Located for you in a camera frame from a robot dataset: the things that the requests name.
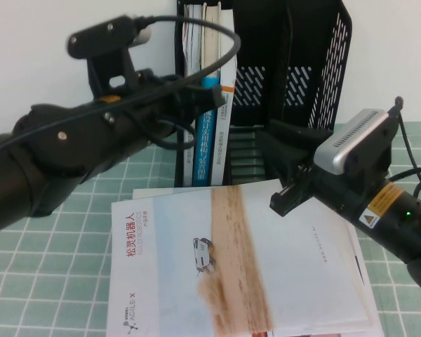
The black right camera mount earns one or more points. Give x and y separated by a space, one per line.
382 158

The white booklet with colour prints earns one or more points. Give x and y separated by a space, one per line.
378 328

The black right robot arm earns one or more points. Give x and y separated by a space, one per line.
389 224

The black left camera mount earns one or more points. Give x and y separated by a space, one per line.
108 66

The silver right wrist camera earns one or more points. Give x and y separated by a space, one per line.
351 140

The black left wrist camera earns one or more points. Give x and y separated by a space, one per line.
98 35

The AgileX robot brochure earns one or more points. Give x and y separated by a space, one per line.
284 263

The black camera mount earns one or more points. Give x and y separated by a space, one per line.
108 66
382 158

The worn white orange book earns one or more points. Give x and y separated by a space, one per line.
193 45

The black mesh book holder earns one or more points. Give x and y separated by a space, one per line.
266 35

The blue spine book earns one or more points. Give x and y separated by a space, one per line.
203 158

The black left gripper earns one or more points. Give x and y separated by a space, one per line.
165 102

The white book with orange stripe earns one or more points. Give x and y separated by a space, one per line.
219 151

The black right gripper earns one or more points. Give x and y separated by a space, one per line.
301 189

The green checked tablecloth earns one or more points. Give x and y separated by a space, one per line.
56 281

